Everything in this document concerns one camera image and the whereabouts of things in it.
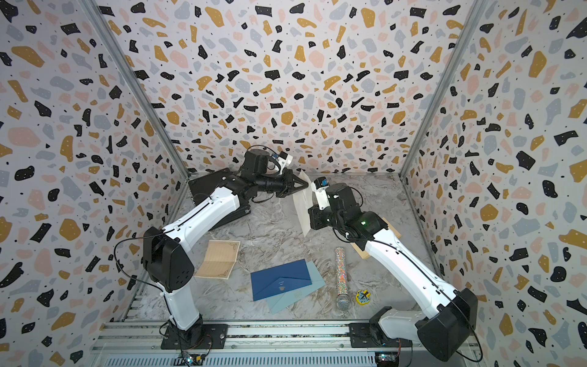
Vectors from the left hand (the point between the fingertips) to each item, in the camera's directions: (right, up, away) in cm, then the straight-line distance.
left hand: (310, 184), depth 75 cm
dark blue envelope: (-12, -34, +8) cm, 38 cm away
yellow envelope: (+22, -27, +18) cm, 39 cm away
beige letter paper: (-36, -30, +17) cm, 50 cm away
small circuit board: (-36, -55, -3) cm, 66 cm away
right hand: (-1, -9, 0) cm, 9 cm away
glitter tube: (+11, -40, +4) cm, 42 cm away
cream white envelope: (-3, -6, +5) cm, 8 cm away
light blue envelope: (-12, -42, +6) cm, 44 cm away
